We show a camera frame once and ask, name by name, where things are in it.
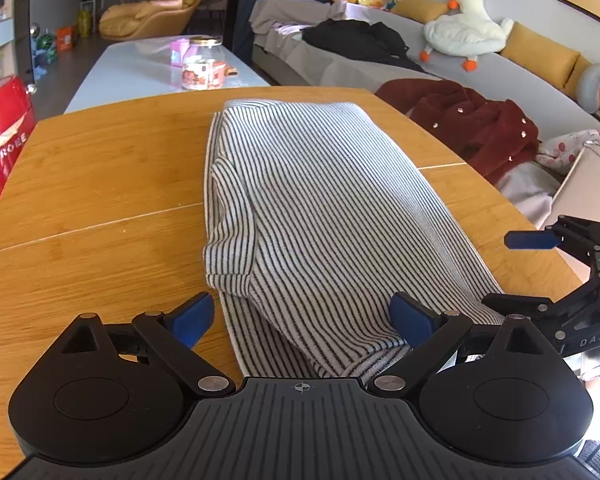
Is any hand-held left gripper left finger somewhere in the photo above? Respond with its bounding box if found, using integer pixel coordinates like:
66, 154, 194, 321
60, 291, 236, 397

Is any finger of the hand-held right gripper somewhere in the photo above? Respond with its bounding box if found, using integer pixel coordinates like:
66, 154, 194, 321
505, 215, 600, 277
481, 285, 588, 322

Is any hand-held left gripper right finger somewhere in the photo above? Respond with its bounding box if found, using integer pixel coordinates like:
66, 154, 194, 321
369, 291, 546, 397

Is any black white striped shirt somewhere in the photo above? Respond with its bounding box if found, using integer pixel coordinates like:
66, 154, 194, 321
202, 99, 506, 378

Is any beige cushion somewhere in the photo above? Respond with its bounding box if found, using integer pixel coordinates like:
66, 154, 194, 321
542, 144, 600, 233

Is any pink dotted cloth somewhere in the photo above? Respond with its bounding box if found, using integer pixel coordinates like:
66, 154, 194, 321
534, 129, 600, 173

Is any dark red fleece coat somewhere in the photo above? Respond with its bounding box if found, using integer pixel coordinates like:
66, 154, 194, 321
375, 78, 540, 186

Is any grey sofa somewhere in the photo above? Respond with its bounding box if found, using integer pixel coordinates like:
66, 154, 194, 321
250, 0, 600, 231

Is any grey neck pillow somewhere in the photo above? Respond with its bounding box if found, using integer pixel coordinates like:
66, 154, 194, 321
576, 62, 600, 116

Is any yellow sofa cushion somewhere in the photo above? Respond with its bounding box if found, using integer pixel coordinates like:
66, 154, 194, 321
392, 0, 448, 23
500, 24, 581, 98

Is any white goose plush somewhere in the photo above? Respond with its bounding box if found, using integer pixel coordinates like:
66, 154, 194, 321
420, 0, 515, 72

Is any glass jar with label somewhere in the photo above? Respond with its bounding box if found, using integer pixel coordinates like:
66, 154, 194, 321
181, 35, 227, 91

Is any white coffee table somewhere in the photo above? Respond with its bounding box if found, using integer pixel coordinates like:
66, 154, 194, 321
62, 35, 271, 115

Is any black jacket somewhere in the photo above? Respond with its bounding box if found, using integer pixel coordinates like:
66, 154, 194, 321
302, 19, 426, 72

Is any pink box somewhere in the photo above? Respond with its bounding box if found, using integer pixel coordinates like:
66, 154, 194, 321
170, 39, 191, 67

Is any yellow lounge chair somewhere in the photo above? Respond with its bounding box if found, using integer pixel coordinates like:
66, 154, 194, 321
99, 0, 218, 43

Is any beige blanket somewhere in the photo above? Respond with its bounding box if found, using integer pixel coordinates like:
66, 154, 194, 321
250, 0, 333, 37

